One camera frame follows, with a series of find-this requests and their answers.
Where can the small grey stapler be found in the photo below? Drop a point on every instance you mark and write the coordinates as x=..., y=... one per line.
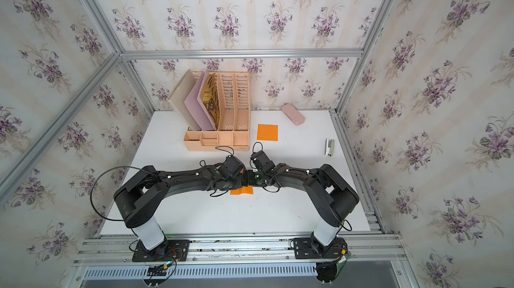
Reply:
x=329, y=147

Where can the pink board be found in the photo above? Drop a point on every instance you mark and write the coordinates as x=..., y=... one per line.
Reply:
x=195, y=106

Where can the aluminium mounting rail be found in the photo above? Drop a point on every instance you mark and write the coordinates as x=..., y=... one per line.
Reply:
x=218, y=249

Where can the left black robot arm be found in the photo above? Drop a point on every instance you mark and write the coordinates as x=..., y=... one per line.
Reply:
x=140, y=196

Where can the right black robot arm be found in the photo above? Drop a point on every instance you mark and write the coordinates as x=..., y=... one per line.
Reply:
x=332, y=197

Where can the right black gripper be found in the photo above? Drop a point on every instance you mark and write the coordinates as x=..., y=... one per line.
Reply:
x=248, y=181

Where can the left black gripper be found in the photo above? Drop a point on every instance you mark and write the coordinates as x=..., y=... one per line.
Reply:
x=240, y=181

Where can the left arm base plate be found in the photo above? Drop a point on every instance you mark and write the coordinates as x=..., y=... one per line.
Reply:
x=168, y=250

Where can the beige board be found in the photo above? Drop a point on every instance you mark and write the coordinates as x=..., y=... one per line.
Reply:
x=178, y=98

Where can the orange square paper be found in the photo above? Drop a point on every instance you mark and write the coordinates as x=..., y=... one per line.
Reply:
x=244, y=190
x=267, y=133

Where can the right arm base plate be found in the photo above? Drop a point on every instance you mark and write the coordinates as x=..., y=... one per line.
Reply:
x=311, y=248

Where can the yellow patterned book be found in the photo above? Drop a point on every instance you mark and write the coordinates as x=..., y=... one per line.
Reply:
x=210, y=98

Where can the peach desk organizer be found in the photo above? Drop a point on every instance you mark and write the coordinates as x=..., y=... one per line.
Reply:
x=234, y=124

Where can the white perforated cable tray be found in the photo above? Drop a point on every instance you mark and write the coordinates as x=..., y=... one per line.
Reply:
x=190, y=271

